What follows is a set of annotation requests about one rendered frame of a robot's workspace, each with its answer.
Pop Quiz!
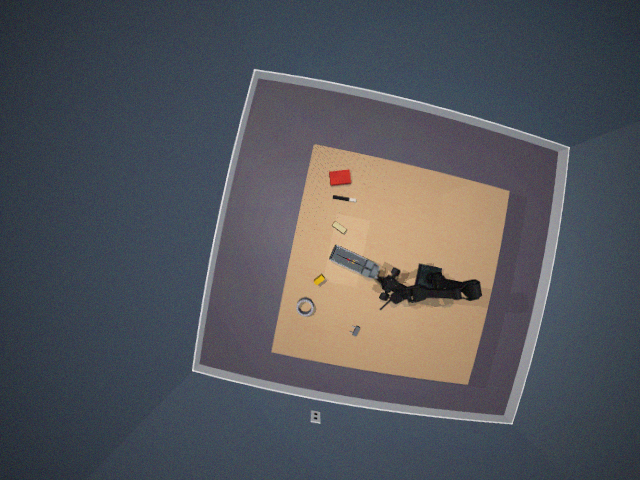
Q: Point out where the red rectangular block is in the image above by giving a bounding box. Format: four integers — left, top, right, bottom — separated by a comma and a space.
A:
329, 169, 351, 186

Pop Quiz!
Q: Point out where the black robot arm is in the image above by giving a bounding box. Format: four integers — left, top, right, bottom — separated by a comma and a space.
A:
383, 271, 482, 304

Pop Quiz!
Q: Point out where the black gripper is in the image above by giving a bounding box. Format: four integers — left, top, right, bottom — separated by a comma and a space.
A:
378, 267, 403, 301

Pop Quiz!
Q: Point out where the grey hollow cylinder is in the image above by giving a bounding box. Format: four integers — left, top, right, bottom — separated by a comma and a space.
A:
296, 297, 314, 317

